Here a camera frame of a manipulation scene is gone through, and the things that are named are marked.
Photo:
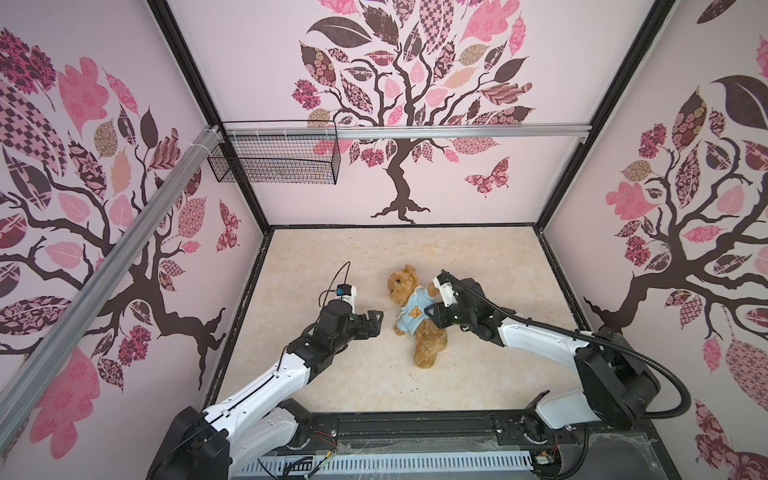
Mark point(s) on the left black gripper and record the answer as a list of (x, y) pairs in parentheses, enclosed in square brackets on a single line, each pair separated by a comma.
[(374, 325)]

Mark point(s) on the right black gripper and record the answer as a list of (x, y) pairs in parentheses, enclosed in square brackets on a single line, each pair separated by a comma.
[(439, 314)]

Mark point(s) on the brown plush teddy bear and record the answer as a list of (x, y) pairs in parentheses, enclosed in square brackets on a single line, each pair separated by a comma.
[(429, 341)]

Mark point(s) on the light blue bear hoodie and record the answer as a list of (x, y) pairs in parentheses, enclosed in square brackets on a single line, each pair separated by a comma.
[(413, 312)]

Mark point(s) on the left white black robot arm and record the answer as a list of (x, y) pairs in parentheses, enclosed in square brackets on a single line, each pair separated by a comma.
[(217, 442)]

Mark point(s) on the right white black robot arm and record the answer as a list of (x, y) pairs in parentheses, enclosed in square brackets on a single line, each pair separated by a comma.
[(614, 387)]

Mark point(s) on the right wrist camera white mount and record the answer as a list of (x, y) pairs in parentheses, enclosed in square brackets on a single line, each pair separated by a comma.
[(446, 291)]

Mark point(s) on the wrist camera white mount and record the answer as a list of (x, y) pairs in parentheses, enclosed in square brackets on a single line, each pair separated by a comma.
[(347, 293), (446, 291)]

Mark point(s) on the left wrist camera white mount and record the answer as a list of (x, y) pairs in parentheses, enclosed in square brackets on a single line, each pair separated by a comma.
[(347, 293)]

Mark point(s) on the white slotted cable duct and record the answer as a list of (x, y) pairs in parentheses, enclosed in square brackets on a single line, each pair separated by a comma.
[(359, 465)]

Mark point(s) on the aluminium rail back wall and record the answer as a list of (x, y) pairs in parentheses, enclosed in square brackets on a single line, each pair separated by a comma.
[(420, 129)]

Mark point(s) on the black wire basket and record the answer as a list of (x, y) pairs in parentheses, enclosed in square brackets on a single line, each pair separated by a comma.
[(278, 151)]

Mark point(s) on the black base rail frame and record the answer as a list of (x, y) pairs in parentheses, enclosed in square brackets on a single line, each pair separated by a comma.
[(593, 451)]

